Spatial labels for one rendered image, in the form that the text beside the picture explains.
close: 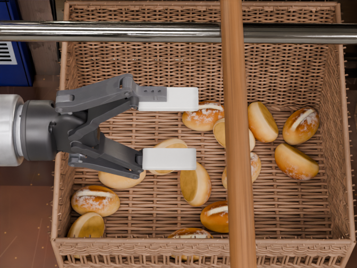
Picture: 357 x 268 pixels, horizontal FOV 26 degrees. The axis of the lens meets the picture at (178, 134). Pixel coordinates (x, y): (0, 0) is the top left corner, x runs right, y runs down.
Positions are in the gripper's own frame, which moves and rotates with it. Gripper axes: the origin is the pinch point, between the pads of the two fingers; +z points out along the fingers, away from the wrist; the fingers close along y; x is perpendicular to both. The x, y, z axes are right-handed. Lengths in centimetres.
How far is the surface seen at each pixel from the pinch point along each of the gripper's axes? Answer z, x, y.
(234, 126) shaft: 5.7, -0.2, -0.6
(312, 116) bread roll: 27, -40, 56
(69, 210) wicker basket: -23, -19, 60
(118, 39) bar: -9.6, -17.7, 3.7
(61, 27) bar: -17.6, -18.7, 2.5
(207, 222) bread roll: 4, -16, 58
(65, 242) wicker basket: -22, -6, 47
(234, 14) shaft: 6.3, -18.3, -0.7
